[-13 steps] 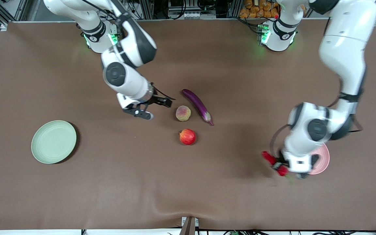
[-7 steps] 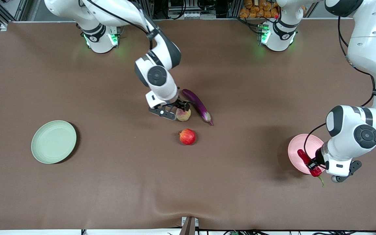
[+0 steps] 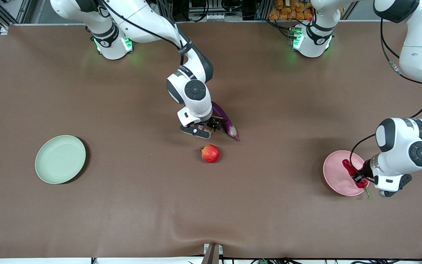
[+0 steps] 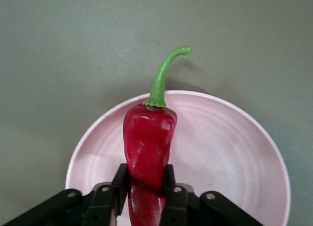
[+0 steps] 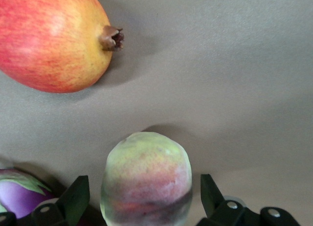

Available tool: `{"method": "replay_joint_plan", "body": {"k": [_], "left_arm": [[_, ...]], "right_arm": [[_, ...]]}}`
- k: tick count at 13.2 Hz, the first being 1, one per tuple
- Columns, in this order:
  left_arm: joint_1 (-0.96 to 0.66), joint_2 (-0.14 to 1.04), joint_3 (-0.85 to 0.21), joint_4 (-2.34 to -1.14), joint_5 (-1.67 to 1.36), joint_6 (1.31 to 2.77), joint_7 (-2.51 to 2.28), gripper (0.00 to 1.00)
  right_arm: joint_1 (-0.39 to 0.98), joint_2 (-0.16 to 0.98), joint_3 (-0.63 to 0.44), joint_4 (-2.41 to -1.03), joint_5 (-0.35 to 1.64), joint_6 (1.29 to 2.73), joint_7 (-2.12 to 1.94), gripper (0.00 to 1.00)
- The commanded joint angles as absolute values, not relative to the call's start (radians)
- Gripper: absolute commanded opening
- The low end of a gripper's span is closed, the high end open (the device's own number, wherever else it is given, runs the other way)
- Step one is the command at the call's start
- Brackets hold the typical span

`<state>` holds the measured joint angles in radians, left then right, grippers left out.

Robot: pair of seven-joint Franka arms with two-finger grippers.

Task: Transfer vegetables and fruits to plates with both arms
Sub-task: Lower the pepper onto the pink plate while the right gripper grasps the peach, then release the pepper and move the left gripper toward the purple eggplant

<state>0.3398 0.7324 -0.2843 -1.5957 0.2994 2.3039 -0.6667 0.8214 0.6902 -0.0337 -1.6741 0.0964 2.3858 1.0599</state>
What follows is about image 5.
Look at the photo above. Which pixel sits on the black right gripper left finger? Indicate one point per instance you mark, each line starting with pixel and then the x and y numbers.
pixel 71 204

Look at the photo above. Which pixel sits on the purple eggplant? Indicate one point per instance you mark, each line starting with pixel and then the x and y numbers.
pixel 17 196

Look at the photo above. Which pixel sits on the brown table cloth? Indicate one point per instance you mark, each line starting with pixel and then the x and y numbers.
pixel 220 89

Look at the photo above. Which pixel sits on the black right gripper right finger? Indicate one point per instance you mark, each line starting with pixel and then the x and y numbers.
pixel 220 211

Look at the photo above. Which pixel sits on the green pink peach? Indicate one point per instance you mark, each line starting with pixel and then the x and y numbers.
pixel 146 174

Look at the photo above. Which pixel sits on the red pomegranate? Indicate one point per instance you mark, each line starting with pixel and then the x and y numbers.
pixel 49 40

